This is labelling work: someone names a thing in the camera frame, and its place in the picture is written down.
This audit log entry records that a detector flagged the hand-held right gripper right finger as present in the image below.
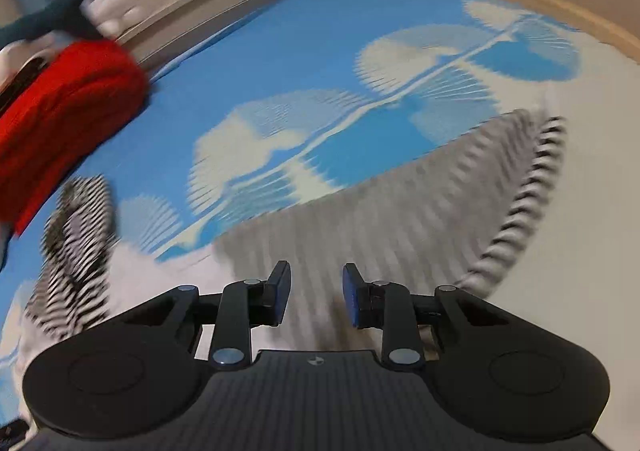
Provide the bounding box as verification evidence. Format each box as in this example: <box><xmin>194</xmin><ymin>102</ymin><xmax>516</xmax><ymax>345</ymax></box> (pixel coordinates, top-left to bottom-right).
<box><xmin>342</xmin><ymin>262</ymin><xmax>518</xmax><ymax>368</ymax></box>

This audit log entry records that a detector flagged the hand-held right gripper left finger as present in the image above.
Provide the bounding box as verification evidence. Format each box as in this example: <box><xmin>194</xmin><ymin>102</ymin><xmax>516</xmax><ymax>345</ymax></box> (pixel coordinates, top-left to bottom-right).
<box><xmin>117</xmin><ymin>260</ymin><xmax>292</xmax><ymax>373</ymax></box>

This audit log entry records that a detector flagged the black white striped garment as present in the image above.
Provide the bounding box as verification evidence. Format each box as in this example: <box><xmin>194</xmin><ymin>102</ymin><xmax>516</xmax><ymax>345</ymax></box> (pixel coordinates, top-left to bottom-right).
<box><xmin>25</xmin><ymin>108</ymin><xmax>568</xmax><ymax>354</ymax></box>

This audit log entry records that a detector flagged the blue white printed blanket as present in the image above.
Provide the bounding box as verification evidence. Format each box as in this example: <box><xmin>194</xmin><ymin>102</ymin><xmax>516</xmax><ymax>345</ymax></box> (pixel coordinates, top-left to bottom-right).
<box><xmin>0</xmin><ymin>0</ymin><xmax>640</xmax><ymax>432</ymax></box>

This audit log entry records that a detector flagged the red knitted garment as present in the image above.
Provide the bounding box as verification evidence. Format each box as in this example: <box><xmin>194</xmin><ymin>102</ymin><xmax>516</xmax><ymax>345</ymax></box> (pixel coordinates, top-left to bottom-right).
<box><xmin>0</xmin><ymin>38</ymin><xmax>151</xmax><ymax>237</ymax></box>

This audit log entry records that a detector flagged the white plush toy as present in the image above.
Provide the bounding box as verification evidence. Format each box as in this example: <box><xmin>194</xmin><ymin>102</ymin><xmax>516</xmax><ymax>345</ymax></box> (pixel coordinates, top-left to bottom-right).
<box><xmin>82</xmin><ymin>0</ymin><xmax>151</xmax><ymax>39</ymax></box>

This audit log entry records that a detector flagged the dark teal plush toy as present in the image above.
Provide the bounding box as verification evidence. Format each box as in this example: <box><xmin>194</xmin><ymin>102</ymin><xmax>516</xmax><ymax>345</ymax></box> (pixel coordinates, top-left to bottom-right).
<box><xmin>0</xmin><ymin>0</ymin><xmax>108</xmax><ymax>47</ymax></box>

